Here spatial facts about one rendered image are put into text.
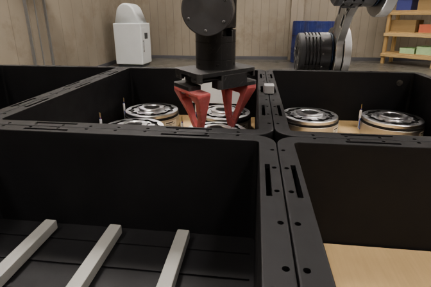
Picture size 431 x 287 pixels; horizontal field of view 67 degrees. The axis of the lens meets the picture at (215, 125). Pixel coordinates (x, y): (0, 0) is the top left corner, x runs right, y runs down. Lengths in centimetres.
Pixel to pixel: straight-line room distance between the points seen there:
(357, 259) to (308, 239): 16
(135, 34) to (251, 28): 295
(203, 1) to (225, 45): 9
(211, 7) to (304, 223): 26
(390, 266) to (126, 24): 718
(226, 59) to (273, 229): 32
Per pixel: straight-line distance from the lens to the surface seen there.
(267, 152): 26
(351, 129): 67
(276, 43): 861
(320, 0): 874
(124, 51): 743
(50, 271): 33
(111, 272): 31
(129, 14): 736
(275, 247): 16
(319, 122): 58
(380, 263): 34
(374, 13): 108
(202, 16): 38
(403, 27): 861
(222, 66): 45
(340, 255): 33
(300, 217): 19
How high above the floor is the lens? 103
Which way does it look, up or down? 18 degrees down
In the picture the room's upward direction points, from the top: straight up
